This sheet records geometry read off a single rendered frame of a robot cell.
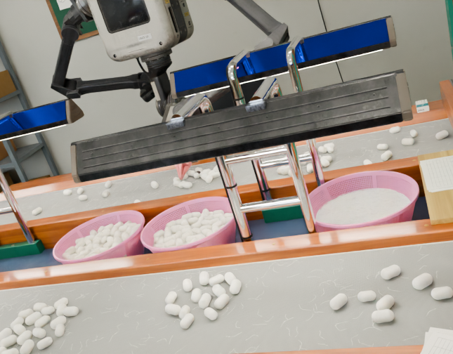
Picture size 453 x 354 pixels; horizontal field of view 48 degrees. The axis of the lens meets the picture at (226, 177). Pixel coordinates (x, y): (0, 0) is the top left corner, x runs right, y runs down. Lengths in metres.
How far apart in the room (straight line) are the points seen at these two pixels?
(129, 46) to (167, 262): 1.18
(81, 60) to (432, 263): 3.28
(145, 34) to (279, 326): 1.47
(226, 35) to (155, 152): 2.71
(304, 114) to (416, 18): 2.79
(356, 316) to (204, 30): 2.91
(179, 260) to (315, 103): 0.53
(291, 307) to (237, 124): 0.35
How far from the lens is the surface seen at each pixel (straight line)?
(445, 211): 1.11
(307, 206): 1.11
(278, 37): 1.86
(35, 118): 1.76
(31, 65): 4.14
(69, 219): 1.71
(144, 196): 1.72
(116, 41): 2.21
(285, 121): 0.85
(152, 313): 1.10
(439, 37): 3.64
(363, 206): 1.26
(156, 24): 2.10
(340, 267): 1.05
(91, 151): 1.00
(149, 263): 1.23
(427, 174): 1.26
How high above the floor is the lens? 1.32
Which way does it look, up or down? 21 degrees down
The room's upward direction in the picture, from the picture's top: 18 degrees counter-clockwise
